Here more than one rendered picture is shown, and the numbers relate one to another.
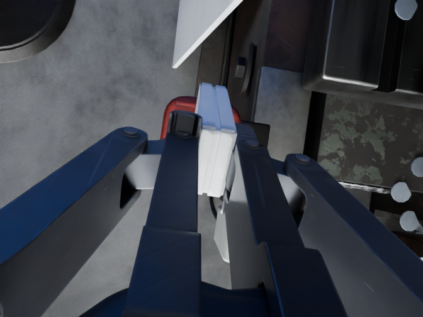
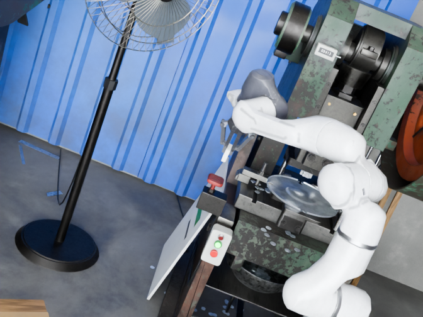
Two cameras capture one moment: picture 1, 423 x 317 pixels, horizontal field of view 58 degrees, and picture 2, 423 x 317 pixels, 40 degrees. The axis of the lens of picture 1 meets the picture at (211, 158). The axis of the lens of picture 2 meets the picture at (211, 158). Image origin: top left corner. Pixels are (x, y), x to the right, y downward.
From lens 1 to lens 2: 2.03 m
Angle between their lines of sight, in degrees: 68
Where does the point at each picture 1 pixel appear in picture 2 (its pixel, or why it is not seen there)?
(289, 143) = (230, 213)
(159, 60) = (140, 294)
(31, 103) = (60, 289)
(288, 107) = (230, 208)
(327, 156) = (242, 217)
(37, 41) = (75, 264)
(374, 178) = (255, 225)
